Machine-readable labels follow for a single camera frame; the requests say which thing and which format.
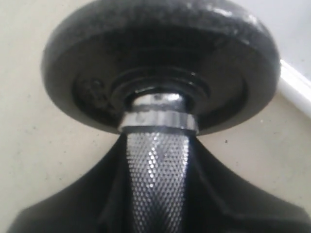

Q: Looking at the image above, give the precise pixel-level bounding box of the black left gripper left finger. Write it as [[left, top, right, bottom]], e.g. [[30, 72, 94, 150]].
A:
[[8, 135, 132, 233]]

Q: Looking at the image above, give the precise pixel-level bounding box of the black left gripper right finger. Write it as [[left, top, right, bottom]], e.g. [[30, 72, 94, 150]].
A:
[[184, 136, 311, 233]]

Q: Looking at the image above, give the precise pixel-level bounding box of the black weight plate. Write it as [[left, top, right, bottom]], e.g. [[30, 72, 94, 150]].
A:
[[41, 0, 280, 135]]

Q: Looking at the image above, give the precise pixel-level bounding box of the white plastic tray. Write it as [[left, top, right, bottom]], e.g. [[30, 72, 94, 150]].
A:
[[279, 60, 311, 118]]

